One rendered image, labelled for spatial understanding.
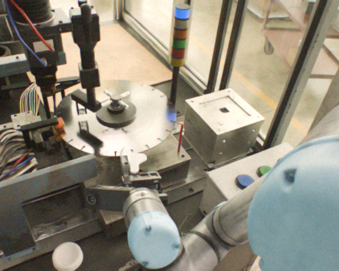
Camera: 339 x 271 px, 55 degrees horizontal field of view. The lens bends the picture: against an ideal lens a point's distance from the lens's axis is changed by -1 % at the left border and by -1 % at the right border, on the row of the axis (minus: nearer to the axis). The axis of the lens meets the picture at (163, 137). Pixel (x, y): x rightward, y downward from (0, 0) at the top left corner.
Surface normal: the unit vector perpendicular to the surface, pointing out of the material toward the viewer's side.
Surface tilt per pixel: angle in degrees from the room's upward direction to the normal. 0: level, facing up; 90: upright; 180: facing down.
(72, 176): 90
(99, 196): 62
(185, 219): 0
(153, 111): 0
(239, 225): 88
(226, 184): 0
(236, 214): 81
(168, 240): 57
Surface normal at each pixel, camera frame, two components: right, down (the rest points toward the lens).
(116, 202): -0.35, 0.17
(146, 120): 0.07, -0.73
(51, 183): 0.47, 0.62
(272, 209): -0.69, 0.35
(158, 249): 0.20, 0.18
